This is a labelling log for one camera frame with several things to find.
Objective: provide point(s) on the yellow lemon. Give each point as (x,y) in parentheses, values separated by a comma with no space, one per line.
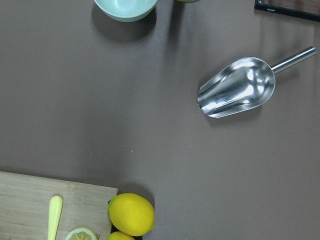
(118,235)
(131,214)

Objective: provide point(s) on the lemon slice upper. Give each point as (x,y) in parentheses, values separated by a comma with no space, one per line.
(81,233)

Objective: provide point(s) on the dark wooden box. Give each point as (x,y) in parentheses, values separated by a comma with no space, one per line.
(306,9)

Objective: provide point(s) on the yellow plastic knife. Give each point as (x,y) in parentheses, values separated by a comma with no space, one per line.
(54,214)

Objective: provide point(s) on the metal scoop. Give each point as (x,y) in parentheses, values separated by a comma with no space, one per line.
(243,85)

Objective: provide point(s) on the yellow lemon near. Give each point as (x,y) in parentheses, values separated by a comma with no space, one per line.
(118,235)

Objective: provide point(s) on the yellow lemon far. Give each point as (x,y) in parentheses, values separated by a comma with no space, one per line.
(131,214)

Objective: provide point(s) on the wooden cutting board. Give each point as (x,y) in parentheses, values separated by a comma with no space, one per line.
(25,200)

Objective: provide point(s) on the mint green bowl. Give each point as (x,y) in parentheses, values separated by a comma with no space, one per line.
(126,11)

